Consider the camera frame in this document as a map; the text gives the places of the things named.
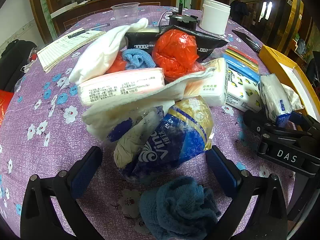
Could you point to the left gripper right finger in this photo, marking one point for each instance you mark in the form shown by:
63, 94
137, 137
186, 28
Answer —
268, 219

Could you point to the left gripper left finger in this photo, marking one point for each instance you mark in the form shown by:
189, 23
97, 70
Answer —
39, 219

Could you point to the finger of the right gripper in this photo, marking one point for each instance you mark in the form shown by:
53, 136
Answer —
258, 122
306, 122

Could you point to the small white blue tissue pack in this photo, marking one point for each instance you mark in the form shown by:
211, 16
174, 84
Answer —
275, 102

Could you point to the blue red sponge pack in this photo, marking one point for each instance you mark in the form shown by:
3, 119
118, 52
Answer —
241, 68

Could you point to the yellow red sponge pack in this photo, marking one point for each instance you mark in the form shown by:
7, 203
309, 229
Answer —
242, 57

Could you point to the dark blue towel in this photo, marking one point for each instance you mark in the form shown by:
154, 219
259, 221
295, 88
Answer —
181, 208

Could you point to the large red plastic bag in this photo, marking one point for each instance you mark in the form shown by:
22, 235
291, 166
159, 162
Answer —
176, 53

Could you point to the blue gold tissue pack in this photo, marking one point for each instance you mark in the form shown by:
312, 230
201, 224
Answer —
161, 142

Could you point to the light blue knit cloth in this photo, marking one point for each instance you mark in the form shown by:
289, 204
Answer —
137, 59

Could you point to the black foil snack bag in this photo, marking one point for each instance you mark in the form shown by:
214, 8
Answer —
146, 39

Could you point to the small red plastic bag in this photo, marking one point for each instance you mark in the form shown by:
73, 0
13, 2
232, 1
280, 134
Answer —
118, 65

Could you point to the white cloth bundle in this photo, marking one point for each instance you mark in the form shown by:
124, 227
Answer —
101, 54

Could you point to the lemon print tissue pack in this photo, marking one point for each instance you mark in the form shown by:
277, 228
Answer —
242, 92

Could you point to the yellow rimmed white tray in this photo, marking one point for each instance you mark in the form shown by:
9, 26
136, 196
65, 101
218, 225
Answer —
290, 74

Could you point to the black smartphone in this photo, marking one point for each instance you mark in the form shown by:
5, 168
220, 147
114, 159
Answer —
248, 39

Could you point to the purple floral tablecloth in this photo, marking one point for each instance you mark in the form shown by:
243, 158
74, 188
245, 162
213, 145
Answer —
42, 133

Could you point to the standing person in dark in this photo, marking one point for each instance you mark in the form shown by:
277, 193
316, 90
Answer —
238, 11

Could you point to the white plastic jar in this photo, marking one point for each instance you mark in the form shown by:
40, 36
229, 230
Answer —
214, 17

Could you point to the black round motor device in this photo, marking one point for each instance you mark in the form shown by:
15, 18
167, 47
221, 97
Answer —
180, 20

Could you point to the red plastic bag on chair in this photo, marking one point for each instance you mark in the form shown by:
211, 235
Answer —
5, 99

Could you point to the white paper notepad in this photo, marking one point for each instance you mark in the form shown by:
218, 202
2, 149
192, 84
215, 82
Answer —
58, 50

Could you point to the clear plastic cup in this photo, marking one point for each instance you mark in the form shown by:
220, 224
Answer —
126, 12

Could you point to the black backpack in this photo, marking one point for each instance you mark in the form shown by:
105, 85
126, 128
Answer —
13, 58

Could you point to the black pen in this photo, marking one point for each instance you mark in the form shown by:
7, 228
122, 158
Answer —
85, 30

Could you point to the wooden cabinet counter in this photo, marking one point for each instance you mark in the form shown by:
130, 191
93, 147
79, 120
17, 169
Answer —
69, 18

